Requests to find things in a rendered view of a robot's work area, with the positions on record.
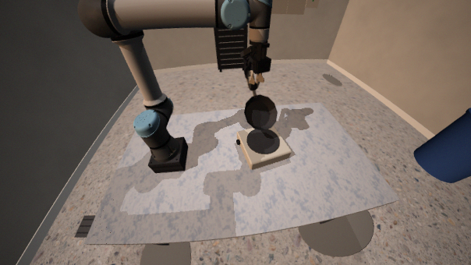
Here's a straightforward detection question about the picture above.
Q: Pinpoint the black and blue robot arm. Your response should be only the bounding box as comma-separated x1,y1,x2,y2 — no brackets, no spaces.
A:
77,0,272,162

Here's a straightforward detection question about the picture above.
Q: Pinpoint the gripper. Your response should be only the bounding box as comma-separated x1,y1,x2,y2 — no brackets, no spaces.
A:
244,40,271,90

